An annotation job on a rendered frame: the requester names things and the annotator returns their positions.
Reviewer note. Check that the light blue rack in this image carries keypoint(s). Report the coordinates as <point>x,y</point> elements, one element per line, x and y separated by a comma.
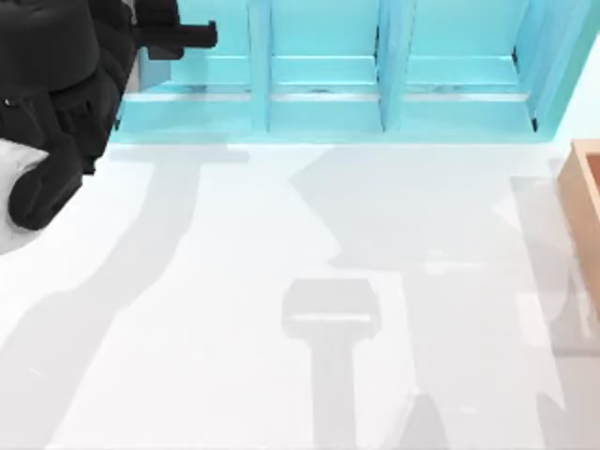
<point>328,70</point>

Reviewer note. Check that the shallow salmon-coloured box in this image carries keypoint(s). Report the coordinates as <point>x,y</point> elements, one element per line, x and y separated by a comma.
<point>581,197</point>

